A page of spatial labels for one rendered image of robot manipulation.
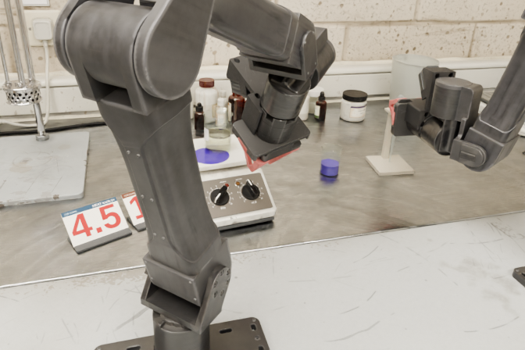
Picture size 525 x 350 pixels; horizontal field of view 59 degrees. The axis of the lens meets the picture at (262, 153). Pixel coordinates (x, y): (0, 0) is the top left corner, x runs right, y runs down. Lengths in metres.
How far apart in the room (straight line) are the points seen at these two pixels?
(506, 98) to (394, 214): 0.28
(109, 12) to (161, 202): 0.17
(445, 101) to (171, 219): 0.53
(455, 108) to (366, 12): 0.68
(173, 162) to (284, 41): 0.20
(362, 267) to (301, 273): 0.10
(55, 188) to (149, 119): 0.61
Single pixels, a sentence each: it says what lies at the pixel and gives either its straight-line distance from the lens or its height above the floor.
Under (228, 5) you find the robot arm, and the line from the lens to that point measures 0.42.
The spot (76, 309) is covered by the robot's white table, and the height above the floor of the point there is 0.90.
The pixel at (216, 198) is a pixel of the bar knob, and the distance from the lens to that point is 0.77.
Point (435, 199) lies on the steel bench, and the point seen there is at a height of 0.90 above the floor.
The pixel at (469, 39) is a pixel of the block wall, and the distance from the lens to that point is 1.68.
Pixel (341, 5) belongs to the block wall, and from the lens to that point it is 1.41.
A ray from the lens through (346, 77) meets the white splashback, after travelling 1.41.
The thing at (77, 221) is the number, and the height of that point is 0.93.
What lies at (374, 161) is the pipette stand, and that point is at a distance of 1.06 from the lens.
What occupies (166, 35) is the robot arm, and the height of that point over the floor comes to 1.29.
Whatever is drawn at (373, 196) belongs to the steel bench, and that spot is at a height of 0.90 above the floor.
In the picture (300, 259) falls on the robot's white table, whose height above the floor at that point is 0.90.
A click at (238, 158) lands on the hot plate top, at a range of 0.83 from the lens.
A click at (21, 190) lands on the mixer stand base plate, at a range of 0.96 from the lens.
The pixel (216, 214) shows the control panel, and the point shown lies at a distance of 0.78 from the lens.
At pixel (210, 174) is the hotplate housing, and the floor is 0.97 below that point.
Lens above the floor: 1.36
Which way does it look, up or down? 26 degrees down
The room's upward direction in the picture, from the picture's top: 3 degrees clockwise
